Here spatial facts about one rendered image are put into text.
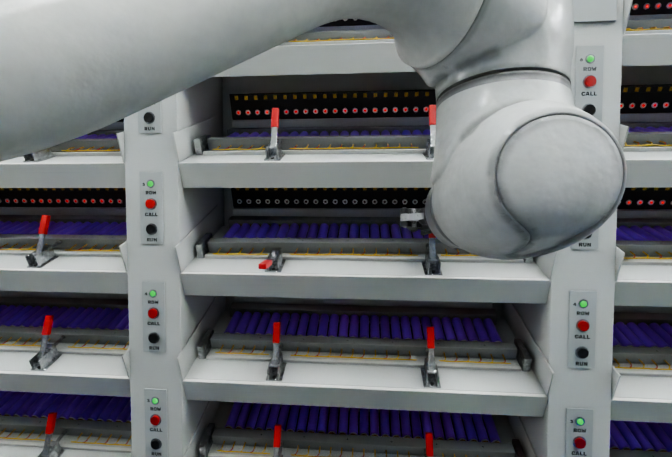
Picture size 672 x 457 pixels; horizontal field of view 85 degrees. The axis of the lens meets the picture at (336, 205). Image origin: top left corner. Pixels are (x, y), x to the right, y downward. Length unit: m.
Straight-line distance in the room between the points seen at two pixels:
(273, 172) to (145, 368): 0.41
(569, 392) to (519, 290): 0.18
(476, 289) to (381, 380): 0.22
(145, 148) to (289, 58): 0.29
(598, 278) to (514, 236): 0.47
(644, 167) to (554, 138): 0.50
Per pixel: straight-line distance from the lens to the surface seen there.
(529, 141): 0.24
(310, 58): 0.64
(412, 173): 0.61
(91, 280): 0.79
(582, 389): 0.75
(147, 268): 0.71
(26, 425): 1.05
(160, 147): 0.69
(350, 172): 0.60
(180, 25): 0.20
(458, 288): 0.64
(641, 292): 0.75
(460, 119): 0.29
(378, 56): 0.64
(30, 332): 0.97
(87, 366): 0.86
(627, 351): 0.85
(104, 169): 0.75
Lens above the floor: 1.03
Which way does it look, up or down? 2 degrees down
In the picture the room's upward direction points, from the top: straight up
